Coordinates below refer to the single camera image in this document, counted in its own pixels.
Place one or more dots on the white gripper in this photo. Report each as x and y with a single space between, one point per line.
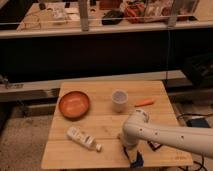
130 142

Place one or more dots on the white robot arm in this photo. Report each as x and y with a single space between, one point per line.
191 139

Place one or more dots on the dark red-black small box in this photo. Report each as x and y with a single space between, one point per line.
154 145

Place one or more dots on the wooden table board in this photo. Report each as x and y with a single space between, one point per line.
102 123

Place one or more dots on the orange carrot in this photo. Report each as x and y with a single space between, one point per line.
144 103

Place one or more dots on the translucent plastic cup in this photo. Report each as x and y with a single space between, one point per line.
119 100

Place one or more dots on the white plastic bottle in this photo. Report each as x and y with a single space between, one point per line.
83 139

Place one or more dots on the black box on floor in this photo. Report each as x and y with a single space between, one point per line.
198 122

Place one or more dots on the black bag on shelf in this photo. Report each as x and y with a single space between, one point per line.
112 17

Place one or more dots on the orange red cloth bundle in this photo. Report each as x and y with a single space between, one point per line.
134 13

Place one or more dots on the grey metal post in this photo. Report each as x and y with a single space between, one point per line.
83 14

